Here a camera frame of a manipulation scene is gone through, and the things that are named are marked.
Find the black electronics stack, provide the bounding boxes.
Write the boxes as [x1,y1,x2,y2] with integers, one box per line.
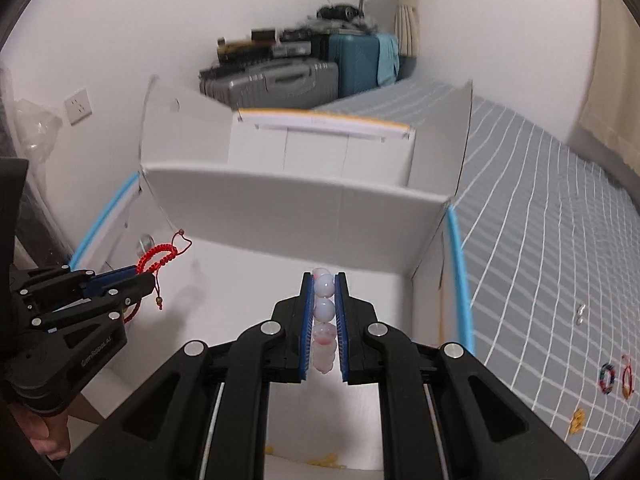
[217,27,329,65]

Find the grey checked bed sheet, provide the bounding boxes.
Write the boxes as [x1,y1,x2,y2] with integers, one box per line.
[452,96,639,476]

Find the blue orange cardboard box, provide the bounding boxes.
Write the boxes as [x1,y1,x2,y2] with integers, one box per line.
[67,74,476,480]

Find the tied beige curtain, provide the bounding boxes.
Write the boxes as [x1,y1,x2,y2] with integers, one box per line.
[394,0,420,58]

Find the white pearl beads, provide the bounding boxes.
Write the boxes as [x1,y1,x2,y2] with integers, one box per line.
[575,304,586,325]

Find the pink bead bracelet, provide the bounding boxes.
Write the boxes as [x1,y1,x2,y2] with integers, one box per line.
[309,266,338,376]

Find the grey hard case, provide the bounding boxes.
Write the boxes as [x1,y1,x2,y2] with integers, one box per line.
[198,58,338,110]

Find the red cord bracelet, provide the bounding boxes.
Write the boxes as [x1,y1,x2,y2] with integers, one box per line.
[619,353,637,401]
[121,228,194,323]

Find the white wall socket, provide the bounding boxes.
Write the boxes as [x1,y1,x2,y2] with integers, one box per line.
[64,89,92,126]

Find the person's left hand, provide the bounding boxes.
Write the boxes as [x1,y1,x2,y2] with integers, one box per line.
[9,404,70,460]

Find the teal suitcase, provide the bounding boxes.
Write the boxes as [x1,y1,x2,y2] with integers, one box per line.
[328,34,378,98]

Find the light blue cloth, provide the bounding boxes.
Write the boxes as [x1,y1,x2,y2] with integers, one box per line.
[376,32,400,87]

